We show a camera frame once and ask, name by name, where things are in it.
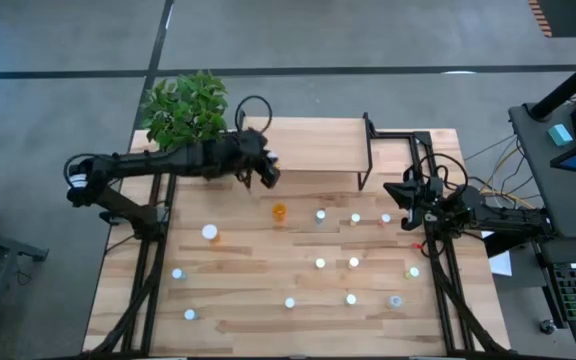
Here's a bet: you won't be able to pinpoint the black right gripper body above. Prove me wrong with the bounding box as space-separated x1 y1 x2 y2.
401 167 447 232

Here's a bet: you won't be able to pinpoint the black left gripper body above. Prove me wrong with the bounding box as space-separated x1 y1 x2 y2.
227 127 282 190

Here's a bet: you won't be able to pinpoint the large orange bottle white cap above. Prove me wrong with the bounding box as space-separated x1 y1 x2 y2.
201 223 221 246

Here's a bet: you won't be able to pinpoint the wooden shelf black metal legs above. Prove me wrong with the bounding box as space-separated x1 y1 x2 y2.
240 112 377 192

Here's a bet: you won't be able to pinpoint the green plant in black pot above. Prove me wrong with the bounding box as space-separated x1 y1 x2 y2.
140 69 231 152

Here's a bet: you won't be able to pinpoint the black desk support beam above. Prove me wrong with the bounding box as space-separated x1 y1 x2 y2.
483 230 544 259

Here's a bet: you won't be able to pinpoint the white paper sheet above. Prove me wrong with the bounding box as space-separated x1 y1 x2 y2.
480 229 514 278

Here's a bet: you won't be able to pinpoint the grey workstation desk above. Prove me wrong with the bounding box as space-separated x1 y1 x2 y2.
507 102 576 239

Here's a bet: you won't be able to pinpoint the teal small box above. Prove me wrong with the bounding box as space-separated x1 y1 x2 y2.
547 123 575 148

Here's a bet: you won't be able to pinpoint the black table clamp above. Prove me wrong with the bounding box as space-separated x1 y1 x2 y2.
98 209 124 226

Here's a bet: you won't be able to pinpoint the black diagonal pole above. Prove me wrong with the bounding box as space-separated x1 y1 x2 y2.
530 47 576 122

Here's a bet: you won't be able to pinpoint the black mat striped edges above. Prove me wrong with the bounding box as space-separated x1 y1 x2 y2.
527 0 576 39

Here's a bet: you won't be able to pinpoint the grey metal stand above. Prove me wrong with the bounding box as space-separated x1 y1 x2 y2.
0 224 50 360

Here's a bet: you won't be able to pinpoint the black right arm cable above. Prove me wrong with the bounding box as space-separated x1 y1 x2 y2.
415 151 470 201

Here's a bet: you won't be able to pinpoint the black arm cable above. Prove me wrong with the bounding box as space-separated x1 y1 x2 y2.
415 151 470 201
234 94 274 135

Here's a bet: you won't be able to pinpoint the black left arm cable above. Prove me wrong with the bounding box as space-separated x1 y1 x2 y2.
234 94 274 135

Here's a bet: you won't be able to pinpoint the yellow cable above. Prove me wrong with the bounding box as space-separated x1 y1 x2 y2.
477 144 539 210

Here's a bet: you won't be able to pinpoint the black aluminium table frame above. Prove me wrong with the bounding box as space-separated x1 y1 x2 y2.
365 127 512 357
87 149 178 357

